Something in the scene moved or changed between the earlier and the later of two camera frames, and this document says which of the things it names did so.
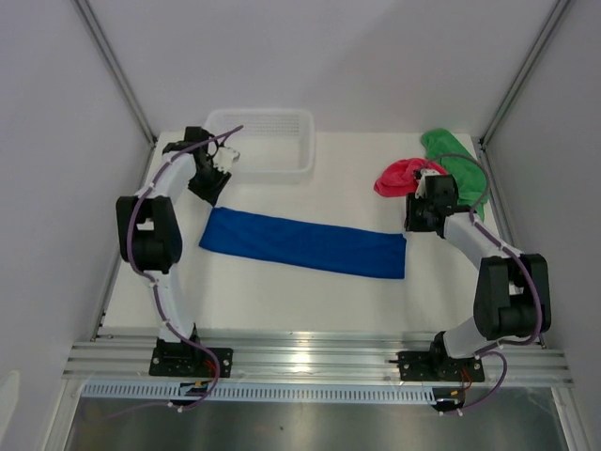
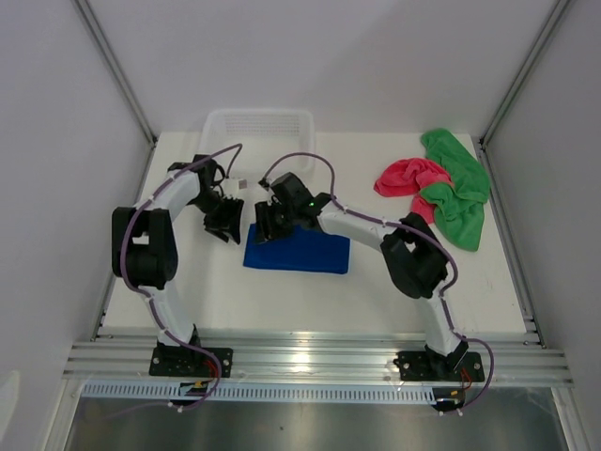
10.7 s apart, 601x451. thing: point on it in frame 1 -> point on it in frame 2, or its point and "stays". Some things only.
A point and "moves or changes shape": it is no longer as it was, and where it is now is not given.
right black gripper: [411, 225] -> [266, 226]
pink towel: [397, 178] stays
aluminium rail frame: [122, 358] stays
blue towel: [305, 244] moves or changes shape
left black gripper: [211, 194] -> [228, 226]
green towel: [469, 172] stays
